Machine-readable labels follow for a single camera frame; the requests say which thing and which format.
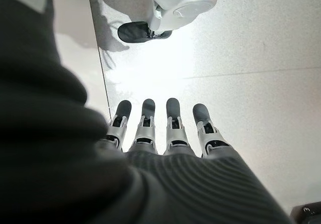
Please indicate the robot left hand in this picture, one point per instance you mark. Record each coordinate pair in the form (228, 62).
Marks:
(100, 183)

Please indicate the dark dishwasher door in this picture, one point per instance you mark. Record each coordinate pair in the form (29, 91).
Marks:
(308, 216)

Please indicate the white cabinet door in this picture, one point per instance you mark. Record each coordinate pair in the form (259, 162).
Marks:
(75, 20)

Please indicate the robot left leg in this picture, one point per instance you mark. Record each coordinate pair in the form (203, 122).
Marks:
(190, 0)

